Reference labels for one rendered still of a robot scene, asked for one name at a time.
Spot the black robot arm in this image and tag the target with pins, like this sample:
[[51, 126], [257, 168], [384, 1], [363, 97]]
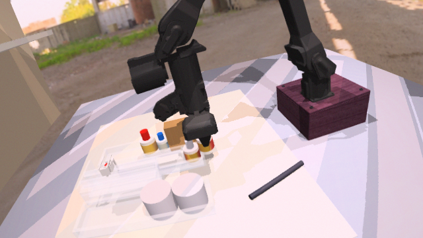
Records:
[[176, 28]]

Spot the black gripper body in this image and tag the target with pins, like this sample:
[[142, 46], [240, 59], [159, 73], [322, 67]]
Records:
[[194, 97]]

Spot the black rod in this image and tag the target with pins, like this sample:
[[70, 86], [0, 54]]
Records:
[[276, 180]]

